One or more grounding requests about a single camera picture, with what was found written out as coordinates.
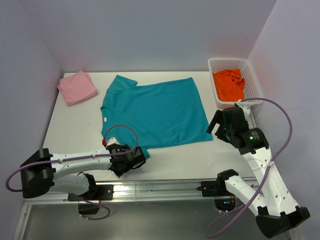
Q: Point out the orange t-shirt in basket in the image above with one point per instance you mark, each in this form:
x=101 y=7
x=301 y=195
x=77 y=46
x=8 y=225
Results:
x=229 y=85

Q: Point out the aluminium mounting rail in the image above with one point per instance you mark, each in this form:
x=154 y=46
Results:
x=139 y=191

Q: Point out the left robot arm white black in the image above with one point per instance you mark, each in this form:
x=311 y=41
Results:
x=44 y=172

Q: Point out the folded pink t-shirt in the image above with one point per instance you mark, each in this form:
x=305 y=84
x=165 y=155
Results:
x=77 y=88

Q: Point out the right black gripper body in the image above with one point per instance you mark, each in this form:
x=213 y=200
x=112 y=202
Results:
x=224 y=132

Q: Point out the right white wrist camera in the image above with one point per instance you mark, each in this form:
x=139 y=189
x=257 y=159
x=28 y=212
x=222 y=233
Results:
x=243 y=106

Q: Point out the white plastic basket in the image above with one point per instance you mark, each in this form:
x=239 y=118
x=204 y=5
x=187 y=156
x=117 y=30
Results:
x=252 y=88

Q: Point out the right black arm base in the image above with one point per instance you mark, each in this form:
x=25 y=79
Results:
x=212 y=188

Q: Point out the teal t-shirt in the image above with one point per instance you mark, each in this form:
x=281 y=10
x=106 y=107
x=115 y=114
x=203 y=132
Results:
x=160 y=115

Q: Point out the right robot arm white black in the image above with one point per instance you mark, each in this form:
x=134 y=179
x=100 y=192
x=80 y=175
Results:
x=274 y=208

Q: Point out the black box under rail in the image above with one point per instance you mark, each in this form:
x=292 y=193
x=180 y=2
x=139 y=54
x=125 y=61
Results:
x=87 y=209

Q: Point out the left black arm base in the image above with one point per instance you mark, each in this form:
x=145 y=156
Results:
x=100 y=192

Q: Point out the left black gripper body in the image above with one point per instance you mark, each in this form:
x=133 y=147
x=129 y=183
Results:
x=119 y=173

